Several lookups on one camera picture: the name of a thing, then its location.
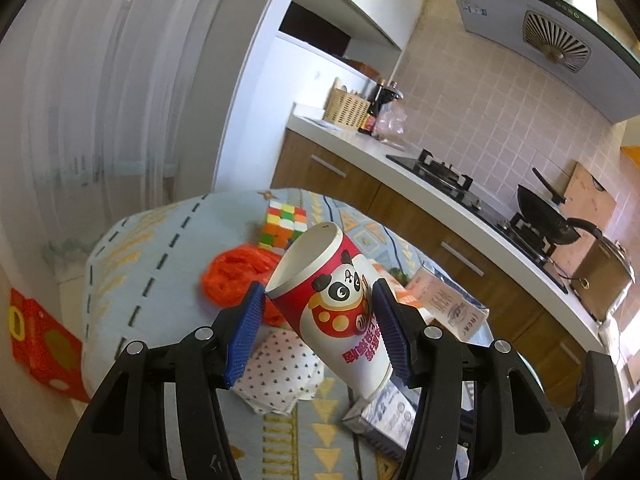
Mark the white dotted napkin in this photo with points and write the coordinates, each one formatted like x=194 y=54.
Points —
x=281 y=371

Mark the range hood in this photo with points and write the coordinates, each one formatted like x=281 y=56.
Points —
x=566 y=38

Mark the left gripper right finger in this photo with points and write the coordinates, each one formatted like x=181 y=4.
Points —
x=396 y=344

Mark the rubiks cube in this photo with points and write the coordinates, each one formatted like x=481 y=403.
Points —
x=284 y=224

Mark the black wok pan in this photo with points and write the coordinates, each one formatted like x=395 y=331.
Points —
x=547 y=217

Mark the red plastic bag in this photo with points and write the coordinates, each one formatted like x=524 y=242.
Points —
x=230 y=274

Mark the wicker basket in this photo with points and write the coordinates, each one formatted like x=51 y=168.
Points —
x=344 y=109

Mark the red paper decoration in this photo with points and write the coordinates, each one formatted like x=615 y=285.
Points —
x=50 y=353

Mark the panda paper cup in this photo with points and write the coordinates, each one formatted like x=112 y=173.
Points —
x=322 y=286

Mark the clear plastic bag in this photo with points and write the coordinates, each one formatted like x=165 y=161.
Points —
x=391 y=121

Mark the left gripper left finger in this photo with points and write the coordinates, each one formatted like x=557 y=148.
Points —
x=239 y=328

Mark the wooden cutting board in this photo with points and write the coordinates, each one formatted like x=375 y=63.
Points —
x=586 y=199

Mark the dark soy sauce bottle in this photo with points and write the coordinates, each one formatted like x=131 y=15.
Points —
x=368 y=120

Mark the white milk carton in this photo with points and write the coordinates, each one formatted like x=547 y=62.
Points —
x=386 y=420
x=447 y=302

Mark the black gas stove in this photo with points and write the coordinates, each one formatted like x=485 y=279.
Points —
x=516 y=230

